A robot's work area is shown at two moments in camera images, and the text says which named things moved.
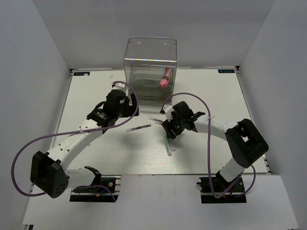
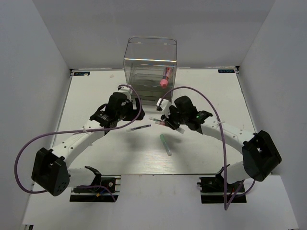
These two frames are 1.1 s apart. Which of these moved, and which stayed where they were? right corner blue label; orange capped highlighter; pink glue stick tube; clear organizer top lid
Moved: orange capped highlighter
Stayed: clear organizer top lid; pink glue stick tube; right corner blue label
